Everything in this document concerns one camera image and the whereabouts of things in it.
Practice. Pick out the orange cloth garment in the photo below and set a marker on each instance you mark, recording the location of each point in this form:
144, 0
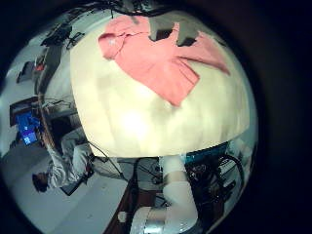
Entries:
152, 61

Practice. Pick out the black office chair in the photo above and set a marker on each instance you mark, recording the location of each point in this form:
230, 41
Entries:
57, 32

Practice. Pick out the grey sofa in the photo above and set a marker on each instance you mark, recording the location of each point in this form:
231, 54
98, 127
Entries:
52, 61

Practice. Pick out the wooden office desk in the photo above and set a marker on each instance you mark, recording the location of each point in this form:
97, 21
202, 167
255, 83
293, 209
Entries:
22, 104

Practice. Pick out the seated person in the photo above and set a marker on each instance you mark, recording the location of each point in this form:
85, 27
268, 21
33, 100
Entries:
70, 159

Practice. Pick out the black control equipment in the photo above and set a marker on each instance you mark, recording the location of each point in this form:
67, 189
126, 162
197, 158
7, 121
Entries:
208, 182

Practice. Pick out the blue computer monitor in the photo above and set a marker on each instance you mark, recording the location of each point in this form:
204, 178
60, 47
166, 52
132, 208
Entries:
27, 128

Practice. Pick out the brown wooden platform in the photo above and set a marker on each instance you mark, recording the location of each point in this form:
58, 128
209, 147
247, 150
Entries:
130, 201

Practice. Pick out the black camera tripod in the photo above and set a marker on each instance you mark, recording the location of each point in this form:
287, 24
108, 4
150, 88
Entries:
75, 38

